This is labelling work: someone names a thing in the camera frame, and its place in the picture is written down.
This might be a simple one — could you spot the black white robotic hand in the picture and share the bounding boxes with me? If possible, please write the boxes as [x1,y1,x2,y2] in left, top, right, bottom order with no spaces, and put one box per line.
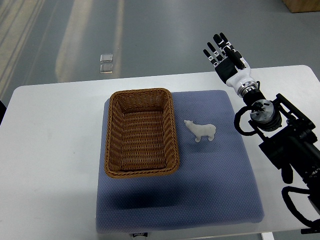
[203,32,259,98]

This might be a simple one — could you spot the white bear figurine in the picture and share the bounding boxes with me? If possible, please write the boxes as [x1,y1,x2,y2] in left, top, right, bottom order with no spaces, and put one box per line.
[184,120,217,143]

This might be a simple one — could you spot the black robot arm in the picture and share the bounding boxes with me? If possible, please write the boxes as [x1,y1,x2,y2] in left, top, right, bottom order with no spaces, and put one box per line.
[234,81,320,232]

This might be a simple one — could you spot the brown wicker basket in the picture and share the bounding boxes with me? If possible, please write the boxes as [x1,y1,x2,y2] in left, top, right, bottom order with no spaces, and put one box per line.
[104,88,180,179]

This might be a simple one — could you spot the wooden box corner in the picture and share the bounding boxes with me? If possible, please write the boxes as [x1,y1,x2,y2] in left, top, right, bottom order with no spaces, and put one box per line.
[282,0,320,13]

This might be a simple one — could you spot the blue fabric cushion mat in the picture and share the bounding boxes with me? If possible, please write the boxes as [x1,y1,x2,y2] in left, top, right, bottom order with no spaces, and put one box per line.
[96,90,264,234]

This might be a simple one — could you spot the lower floor metal plate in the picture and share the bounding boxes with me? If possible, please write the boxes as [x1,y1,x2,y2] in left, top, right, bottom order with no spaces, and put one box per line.
[100,63,113,74]

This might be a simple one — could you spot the floor metal plate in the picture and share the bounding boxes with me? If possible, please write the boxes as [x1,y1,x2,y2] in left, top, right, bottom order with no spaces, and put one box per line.
[100,63,113,74]
[100,53,113,63]

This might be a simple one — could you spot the upper floor metal plate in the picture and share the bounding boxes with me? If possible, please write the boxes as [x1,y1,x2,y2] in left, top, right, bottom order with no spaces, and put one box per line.
[100,53,113,63]

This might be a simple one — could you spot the black control box under table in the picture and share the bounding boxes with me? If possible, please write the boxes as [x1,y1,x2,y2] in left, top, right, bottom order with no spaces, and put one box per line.
[300,227,320,235]

